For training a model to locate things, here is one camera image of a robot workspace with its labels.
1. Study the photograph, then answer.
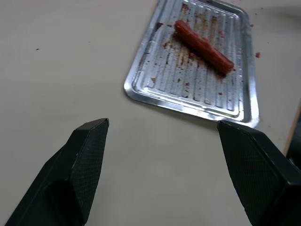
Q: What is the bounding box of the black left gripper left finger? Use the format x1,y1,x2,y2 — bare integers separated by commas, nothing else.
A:
4,118,110,226

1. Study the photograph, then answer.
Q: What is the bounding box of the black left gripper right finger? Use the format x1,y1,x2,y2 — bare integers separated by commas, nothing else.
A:
216,120,301,226

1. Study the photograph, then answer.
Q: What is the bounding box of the ribbed silver metal tray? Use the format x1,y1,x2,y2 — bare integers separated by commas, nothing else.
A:
123,0,260,129

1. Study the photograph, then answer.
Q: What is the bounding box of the red sausage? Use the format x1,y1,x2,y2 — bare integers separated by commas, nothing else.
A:
174,19,235,75

